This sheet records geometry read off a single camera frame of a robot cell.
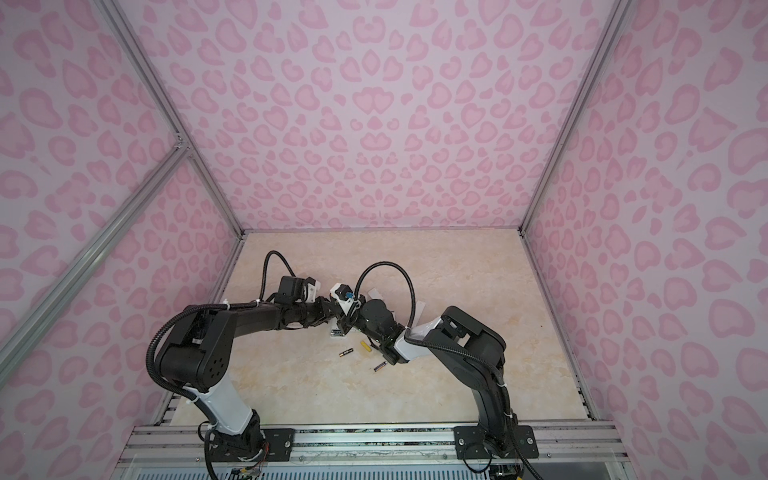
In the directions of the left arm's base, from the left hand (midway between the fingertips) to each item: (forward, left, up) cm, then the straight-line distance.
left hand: (340, 308), depth 95 cm
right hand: (-3, 0, +12) cm, 12 cm away
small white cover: (+6, -11, -2) cm, 12 cm away
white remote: (-8, +1, -1) cm, 8 cm away
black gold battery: (-14, -2, -2) cm, 14 cm away
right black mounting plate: (-37, -35, -2) cm, 51 cm away
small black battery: (-18, -13, -3) cm, 22 cm away
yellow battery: (-12, -9, -3) cm, 15 cm away
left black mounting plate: (-36, +12, -2) cm, 38 cm away
